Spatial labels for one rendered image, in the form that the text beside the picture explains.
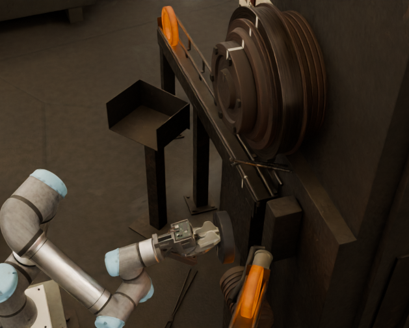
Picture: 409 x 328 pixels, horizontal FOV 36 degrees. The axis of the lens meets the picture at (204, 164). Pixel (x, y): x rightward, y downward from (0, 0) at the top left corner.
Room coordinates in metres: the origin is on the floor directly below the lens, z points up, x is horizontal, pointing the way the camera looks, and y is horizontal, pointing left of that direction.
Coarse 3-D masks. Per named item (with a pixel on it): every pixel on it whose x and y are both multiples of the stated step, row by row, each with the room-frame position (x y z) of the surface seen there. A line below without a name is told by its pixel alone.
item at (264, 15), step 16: (240, 16) 1.67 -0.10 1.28; (272, 16) 1.57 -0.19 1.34; (272, 32) 1.51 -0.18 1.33; (272, 48) 1.45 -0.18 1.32; (288, 48) 1.46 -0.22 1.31; (272, 64) 1.43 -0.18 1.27; (288, 64) 1.42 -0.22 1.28; (288, 80) 1.39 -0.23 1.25; (288, 96) 1.37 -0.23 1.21; (288, 112) 1.36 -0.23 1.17; (288, 128) 1.35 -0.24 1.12; (272, 144) 1.38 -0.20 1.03; (288, 144) 1.37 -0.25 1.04
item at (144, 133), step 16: (128, 96) 2.05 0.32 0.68; (144, 96) 2.10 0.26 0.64; (160, 96) 2.04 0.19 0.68; (176, 96) 2.00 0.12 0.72; (112, 112) 1.97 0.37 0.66; (128, 112) 2.04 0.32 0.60; (144, 112) 2.05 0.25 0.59; (160, 112) 2.05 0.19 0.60; (176, 112) 1.99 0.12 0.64; (112, 128) 1.95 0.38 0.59; (128, 128) 1.94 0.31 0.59; (144, 128) 1.94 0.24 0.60; (160, 128) 1.81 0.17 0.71; (176, 128) 1.89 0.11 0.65; (144, 144) 1.83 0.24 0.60; (160, 144) 1.81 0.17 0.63; (160, 160) 1.92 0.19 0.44; (160, 176) 1.92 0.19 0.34; (160, 192) 1.91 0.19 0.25; (160, 208) 1.91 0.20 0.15; (144, 224) 1.93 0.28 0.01; (160, 224) 1.90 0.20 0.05; (176, 224) 1.94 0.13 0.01
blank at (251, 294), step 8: (256, 272) 1.10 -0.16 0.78; (248, 280) 1.07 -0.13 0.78; (256, 280) 1.07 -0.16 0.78; (248, 288) 1.05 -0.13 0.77; (256, 288) 1.05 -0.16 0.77; (248, 296) 1.03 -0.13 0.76; (256, 296) 1.09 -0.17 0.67; (248, 304) 1.02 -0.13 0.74; (256, 304) 1.09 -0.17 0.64; (248, 312) 1.01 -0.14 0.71
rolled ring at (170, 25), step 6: (168, 6) 2.63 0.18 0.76; (162, 12) 2.66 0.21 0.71; (168, 12) 2.57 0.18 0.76; (162, 18) 2.66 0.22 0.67; (168, 18) 2.55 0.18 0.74; (174, 18) 2.54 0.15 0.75; (168, 24) 2.65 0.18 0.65; (174, 24) 2.53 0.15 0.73; (168, 30) 2.63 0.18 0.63; (174, 30) 2.51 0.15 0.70; (168, 36) 2.60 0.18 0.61; (174, 36) 2.51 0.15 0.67; (174, 42) 2.52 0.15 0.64
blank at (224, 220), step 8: (216, 216) 1.23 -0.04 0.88; (224, 216) 1.20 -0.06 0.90; (216, 224) 1.22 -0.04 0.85; (224, 224) 1.17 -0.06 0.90; (224, 232) 1.15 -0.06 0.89; (232, 232) 1.15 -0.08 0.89; (224, 240) 1.13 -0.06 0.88; (232, 240) 1.14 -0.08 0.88; (216, 248) 1.20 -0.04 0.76; (224, 248) 1.12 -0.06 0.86; (232, 248) 1.12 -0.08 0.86; (224, 256) 1.11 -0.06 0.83; (232, 256) 1.12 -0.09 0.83
